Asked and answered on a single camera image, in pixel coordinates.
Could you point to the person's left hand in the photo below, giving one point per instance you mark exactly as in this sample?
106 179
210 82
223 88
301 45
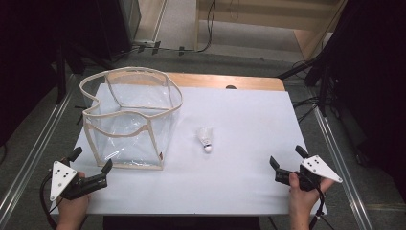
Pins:
73 209

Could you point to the white feather shuttlecock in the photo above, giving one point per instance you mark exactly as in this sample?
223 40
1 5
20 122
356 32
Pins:
206 139

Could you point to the person's right hand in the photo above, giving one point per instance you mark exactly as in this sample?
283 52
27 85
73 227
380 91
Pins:
303 201

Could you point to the white table sheet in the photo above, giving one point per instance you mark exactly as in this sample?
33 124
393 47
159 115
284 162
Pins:
236 179

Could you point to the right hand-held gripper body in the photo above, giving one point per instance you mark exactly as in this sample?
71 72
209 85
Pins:
319 167

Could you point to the light wooden shelf unit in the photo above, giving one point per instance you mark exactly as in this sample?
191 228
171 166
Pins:
255 24

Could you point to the black cabinet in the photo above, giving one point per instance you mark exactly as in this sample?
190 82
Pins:
111 25

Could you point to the black curtain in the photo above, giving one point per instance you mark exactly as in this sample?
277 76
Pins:
373 80
25 64

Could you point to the clear plastic bag beige trim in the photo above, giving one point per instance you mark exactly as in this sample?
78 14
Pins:
127 113

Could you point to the black upright stand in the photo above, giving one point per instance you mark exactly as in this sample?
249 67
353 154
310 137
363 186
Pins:
60 80

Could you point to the metal floor rail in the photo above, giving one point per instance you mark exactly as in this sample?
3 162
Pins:
339 166
32 159

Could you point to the black panel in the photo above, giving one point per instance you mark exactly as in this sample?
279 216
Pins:
182 223

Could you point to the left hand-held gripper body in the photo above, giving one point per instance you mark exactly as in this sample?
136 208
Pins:
83 185

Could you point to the light wooden panel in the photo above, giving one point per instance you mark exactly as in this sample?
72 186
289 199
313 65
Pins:
150 19

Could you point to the black tripod stand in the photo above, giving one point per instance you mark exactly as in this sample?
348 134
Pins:
323 83

